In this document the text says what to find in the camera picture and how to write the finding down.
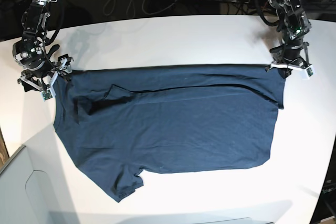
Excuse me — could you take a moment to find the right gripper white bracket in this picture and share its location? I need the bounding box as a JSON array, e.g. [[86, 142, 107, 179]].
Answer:
[[17, 55, 73, 101]]

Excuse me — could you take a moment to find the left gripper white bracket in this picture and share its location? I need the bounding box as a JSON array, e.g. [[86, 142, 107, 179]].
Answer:
[[265, 41, 314, 79]]

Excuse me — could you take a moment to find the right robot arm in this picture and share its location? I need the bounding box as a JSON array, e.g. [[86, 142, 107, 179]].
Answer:
[[12, 0, 72, 101]]

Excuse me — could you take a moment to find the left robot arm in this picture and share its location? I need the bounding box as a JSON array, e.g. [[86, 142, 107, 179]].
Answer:
[[258, 0, 314, 80]]

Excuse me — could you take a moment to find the dark blue T-shirt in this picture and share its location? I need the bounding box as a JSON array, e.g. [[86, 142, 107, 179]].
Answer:
[[54, 65, 285, 202]]

